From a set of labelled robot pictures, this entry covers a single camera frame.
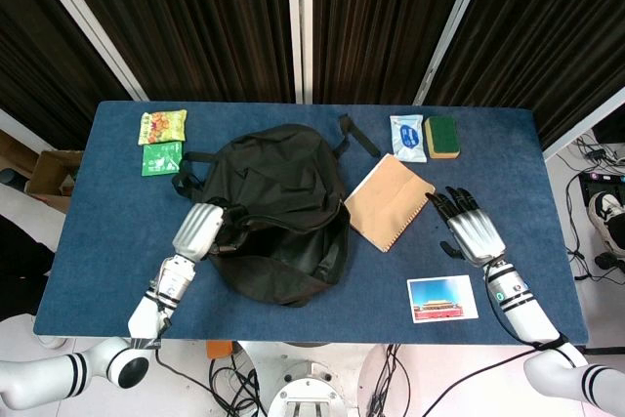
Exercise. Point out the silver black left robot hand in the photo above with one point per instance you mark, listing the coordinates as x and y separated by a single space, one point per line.
197 231

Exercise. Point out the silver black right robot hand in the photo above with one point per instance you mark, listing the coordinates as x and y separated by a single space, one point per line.
476 236

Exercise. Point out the black fabric backpack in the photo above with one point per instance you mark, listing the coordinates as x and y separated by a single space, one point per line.
273 202

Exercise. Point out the brown spiral notebook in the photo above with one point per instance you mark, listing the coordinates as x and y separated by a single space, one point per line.
390 197

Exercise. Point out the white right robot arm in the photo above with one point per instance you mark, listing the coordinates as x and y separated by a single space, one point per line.
527 314

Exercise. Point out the palace photo postcard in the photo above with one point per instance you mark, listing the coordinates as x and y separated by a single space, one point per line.
442 300

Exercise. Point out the blue felt table cover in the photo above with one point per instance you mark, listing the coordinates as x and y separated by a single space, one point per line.
122 241

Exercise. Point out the green foil packet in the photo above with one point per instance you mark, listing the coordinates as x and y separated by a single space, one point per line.
161 159

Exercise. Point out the green yellow sponge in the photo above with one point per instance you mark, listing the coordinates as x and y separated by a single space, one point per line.
442 136

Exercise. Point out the yellow snack packet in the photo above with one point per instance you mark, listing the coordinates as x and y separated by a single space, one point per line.
162 127

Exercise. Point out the white blue wet wipes pack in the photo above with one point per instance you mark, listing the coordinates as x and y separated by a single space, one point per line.
408 138

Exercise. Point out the orange box under table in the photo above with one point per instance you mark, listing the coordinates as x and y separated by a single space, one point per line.
219 349

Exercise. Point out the white black sneaker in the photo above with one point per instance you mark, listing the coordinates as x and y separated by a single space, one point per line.
608 221

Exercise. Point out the black box with coloured buttons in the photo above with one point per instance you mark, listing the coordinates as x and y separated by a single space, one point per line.
603 183

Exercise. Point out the cardboard box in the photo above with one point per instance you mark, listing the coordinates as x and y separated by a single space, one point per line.
49 178

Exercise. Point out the white robot torso base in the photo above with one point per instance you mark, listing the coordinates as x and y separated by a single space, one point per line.
307 387

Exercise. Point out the dark ribbed partition panel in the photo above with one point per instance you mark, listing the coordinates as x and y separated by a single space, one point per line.
552 36
195 21
381 21
29 46

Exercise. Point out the white partition frame post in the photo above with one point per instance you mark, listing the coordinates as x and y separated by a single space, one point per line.
454 21
299 21
85 19

